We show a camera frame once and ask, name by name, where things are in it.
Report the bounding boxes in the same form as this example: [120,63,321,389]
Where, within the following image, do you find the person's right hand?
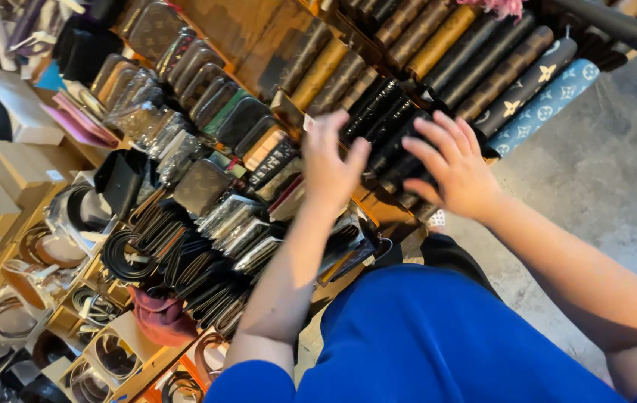
[401,110,503,223]

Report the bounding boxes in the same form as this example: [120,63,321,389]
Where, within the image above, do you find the person's left hand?
[302,109,373,218]

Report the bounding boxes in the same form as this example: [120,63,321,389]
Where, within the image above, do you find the row of glossy black wallets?
[341,78,438,209]

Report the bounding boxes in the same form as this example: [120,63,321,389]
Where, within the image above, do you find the person's black trousers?
[375,232,502,301]

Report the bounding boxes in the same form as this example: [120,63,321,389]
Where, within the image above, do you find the row of brown tan wallets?
[257,22,381,117]

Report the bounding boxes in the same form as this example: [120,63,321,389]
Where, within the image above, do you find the row of clear-wrapped card holders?
[195,193,287,276]

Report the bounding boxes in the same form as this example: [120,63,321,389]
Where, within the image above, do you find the row of long patterned wallets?
[347,0,602,160]

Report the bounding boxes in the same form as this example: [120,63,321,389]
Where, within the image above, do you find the small brown monogram wallet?
[173,159,235,218]

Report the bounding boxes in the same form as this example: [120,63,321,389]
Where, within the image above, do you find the row of zip-around wallets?
[91,27,304,171]

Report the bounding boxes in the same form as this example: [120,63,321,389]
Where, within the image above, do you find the pile of black bifold wallets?
[128,199,253,339]

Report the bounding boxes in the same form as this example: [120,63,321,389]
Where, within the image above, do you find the person's blue shirt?
[203,263,637,403]

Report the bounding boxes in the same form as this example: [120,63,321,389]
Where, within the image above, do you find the pink fluffy pompom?
[457,0,525,20]

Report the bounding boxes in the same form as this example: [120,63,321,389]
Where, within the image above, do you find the row of plastic-wrapped wallets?
[103,72,207,187]

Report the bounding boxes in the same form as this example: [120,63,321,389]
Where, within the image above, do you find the black open pouch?
[93,149,149,220]

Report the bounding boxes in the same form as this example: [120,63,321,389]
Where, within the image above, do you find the black tube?
[545,0,637,54]

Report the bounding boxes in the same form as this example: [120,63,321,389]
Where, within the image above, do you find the coiled black belt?
[100,228,158,282]

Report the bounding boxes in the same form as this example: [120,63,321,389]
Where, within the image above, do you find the pink envelopes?
[41,91,122,150]

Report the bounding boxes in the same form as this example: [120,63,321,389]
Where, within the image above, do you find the heap of boxed coiled belts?
[0,185,231,403]

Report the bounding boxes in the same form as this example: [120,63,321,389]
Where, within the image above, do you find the stack of tan cardboard boxes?
[0,140,83,299]

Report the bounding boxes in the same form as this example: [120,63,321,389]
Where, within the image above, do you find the white belt box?
[0,64,65,164]

